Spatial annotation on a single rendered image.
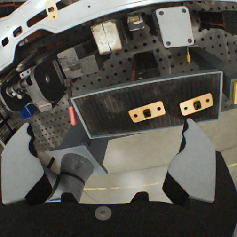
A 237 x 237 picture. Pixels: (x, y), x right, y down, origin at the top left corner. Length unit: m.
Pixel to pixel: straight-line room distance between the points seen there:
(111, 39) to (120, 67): 0.43
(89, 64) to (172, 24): 0.23
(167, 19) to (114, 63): 0.51
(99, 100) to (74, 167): 0.33
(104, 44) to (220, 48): 0.65
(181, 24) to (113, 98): 0.24
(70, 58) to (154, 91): 0.25
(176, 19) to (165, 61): 0.47
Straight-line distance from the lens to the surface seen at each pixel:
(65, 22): 0.52
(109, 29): 0.40
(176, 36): 0.37
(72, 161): 0.63
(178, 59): 0.82
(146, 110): 0.36
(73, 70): 0.45
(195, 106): 0.37
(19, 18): 0.64
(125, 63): 0.81
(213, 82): 0.37
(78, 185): 0.61
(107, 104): 0.37
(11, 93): 0.50
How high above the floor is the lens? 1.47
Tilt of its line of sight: 53 degrees down
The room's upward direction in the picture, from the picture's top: 167 degrees counter-clockwise
